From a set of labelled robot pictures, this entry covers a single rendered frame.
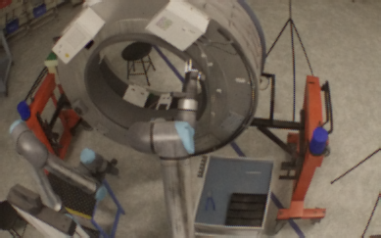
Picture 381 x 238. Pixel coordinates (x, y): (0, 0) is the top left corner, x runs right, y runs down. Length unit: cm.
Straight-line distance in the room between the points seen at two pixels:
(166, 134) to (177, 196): 24
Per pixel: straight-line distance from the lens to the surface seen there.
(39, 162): 139
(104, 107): 252
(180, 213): 142
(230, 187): 231
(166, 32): 179
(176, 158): 136
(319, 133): 203
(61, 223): 104
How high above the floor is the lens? 262
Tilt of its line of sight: 48 degrees down
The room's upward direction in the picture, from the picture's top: 7 degrees counter-clockwise
